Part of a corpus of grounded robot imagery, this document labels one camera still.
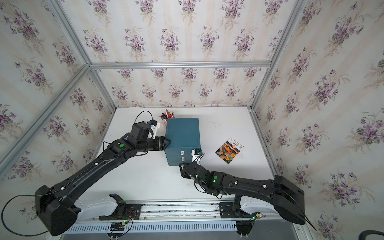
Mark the teal bottom drawer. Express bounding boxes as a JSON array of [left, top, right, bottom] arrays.
[[166, 155, 196, 166]]

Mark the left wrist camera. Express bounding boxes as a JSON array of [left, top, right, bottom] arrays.
[[148, 120, 160, 139]]

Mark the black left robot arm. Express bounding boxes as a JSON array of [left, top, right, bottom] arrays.
[[35, 121, 171, 236]]

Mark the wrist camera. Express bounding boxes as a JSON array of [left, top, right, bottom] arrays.
[[192, 149, 204, 161], [148, 120, 160, 139]]

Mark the teal top drawer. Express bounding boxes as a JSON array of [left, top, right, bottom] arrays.
[[165, 147, 200, 156]]

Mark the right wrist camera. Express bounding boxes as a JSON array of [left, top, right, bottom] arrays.
[[192, 149, 204, 161]]

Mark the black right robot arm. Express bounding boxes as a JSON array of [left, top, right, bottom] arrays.
[[179, 162, 307, 225]]

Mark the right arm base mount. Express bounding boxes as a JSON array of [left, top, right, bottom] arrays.
[[218, 196, 281, 219]]

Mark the pink pen cup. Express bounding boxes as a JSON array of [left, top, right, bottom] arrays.
[[161, 119, 167, 129]]

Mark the orange flower seed bag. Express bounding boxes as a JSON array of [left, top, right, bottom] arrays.
[[215, 138, 244, 164]]

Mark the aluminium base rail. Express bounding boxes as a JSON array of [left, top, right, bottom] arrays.
[[62, 199, 304, 224]]

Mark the red pen in cup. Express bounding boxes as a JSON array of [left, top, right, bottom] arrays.
[[166, 110, 175, 119]]

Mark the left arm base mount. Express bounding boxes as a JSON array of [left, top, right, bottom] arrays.
[[75, 194, 143, 222]]

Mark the white slotted cable duct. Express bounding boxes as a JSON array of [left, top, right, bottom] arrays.
[[65, 221, 238, 234]]

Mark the aluminium frame back bar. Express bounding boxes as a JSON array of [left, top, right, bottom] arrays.
[[90, 61, 272, 70]]

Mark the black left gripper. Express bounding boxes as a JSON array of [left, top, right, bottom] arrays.
[[135, 135, 172, 154]]

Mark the teal drawer cabinet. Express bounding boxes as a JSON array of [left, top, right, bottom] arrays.
[[165, 118, 201, 155]]

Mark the teal drawer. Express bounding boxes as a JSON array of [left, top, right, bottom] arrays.
[[165, 147, 200, 156], [166, 155, 196, 166]]

